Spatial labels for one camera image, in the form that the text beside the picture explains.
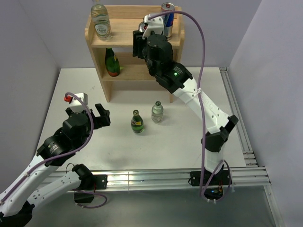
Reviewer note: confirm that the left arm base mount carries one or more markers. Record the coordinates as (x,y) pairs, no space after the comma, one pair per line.
(94,183)

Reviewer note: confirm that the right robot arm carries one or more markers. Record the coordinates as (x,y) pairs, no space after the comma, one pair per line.
(217,124)

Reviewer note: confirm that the wooden two-tier shelf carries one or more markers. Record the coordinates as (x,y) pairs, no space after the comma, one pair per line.
(124,19)

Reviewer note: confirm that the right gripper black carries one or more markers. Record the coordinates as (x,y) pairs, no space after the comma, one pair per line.
(138,42)

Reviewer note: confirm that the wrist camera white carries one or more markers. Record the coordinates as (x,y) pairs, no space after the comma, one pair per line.
(74,104)
(155,25)

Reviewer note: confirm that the clear bottle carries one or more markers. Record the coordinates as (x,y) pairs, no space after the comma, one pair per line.
(157,112)
(100,19)

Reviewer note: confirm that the red bull can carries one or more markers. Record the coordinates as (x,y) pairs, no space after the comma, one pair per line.
(142,27)
(168,18)

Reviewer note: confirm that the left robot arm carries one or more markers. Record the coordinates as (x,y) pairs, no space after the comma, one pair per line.
(23,197)

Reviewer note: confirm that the aluminium rail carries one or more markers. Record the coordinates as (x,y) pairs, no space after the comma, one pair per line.
(248,153)
(170,179)

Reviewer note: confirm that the aluminium right rail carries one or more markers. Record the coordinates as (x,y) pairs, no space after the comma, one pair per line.
(248,153)

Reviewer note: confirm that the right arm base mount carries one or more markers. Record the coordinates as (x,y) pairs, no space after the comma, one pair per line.
(216,184)

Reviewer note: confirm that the aluminium front rail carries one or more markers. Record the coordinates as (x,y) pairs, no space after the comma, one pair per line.
(170,179)

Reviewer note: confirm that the green perrier bottle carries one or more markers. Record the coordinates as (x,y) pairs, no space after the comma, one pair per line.
(137,123)
(112,63)

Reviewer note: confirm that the Red Bull can front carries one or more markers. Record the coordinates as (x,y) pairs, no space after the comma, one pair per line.
(142,27)

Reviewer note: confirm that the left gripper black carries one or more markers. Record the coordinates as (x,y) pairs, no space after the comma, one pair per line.
(103,119)

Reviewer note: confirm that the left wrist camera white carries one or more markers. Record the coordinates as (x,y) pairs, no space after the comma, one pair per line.
(74,104)

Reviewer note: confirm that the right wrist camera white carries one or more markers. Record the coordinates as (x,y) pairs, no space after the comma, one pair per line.
(155,25)

